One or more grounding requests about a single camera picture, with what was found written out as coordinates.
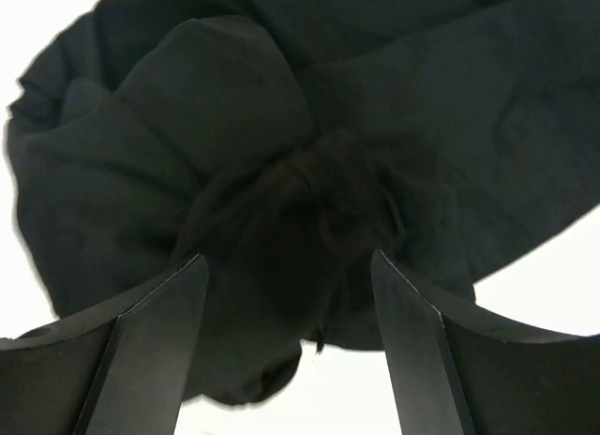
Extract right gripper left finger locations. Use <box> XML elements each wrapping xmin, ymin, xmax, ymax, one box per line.
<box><xmin>1</xmin><ymin>256</ymin><xmax>208</xmax><ymax>435</ymax></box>

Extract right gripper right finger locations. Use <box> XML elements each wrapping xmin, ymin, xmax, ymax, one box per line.
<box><xmin>371</xmin><ymin>251</ymin><xmax>599</xmax><ymax>435</ymax></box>

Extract black trousers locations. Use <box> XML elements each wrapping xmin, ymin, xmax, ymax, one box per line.
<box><xmin>7</xmin><ymin>0</ymin><xmax>599</xmax><ymax>405</ymax></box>

